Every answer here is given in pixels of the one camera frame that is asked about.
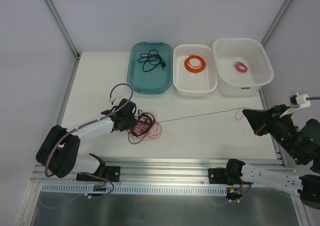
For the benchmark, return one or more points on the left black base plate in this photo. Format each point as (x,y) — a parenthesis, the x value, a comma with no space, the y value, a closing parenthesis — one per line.
(112,173)

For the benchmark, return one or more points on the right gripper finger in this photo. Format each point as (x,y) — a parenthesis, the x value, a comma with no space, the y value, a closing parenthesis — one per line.
(256,118)
(263,130)

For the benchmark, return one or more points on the white slotted cable duct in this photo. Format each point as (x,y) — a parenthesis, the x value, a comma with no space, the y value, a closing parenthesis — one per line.
(135,189)

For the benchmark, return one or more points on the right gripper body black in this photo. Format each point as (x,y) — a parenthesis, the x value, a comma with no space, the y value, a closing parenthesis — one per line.
(271,121)

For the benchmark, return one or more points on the aluminium frame post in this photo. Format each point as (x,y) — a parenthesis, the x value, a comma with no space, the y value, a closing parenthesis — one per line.
(54,12)
(276,21)

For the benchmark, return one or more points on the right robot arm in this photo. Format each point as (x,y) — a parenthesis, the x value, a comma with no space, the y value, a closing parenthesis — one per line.
(302,145)

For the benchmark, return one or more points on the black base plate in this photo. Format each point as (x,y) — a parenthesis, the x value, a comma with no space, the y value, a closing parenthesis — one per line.
(112,173)
(217,176)

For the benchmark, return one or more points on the white deep plastic tub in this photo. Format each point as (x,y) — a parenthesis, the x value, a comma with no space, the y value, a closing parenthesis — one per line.
(242,65)

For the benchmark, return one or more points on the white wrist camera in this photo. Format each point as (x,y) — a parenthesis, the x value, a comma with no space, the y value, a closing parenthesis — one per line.
(297,102)
(116,101)

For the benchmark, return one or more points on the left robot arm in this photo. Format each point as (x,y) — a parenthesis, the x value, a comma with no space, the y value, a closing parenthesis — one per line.
(59,153)

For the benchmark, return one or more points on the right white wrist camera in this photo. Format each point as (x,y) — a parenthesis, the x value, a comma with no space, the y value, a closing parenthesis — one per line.
(297,102)

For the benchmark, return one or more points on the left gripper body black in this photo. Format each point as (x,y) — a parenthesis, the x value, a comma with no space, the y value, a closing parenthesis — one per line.
(130,114)

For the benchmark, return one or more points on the teal plastic tray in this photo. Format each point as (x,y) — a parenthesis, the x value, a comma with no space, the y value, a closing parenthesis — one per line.
(150,68)

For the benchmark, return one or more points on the aluminium mounting rail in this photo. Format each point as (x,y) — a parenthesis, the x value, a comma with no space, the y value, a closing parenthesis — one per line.
(190,172)

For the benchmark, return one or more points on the right aluminium frame post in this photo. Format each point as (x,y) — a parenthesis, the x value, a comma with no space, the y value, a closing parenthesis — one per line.
(276,21)

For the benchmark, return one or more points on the white perforated basket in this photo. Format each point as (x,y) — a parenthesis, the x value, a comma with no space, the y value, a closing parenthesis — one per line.
(194,70)

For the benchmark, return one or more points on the left aluminium frame post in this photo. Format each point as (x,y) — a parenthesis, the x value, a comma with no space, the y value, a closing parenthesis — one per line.
(54,12)

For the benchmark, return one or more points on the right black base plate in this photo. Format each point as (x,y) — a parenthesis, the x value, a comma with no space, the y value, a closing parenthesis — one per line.
(217,176)

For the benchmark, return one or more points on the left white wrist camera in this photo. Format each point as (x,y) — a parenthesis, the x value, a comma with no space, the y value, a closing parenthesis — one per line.
(116,101)

